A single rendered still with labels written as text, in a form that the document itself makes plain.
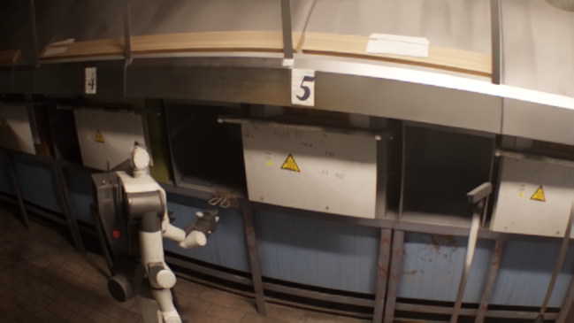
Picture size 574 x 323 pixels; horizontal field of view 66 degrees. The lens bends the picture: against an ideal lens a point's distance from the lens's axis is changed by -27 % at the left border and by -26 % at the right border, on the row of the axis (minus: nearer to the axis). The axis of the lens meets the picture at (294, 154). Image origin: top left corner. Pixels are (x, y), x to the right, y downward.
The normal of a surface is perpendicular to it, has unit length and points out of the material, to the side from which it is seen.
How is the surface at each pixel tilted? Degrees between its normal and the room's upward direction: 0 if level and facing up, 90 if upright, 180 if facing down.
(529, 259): 90
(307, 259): 90
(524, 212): 90
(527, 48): 33
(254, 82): 80
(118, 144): 90
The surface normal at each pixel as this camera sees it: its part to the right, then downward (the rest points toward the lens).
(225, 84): -0.37, 0.26
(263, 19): -0.25, -0.52
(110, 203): 0.48, 0.21
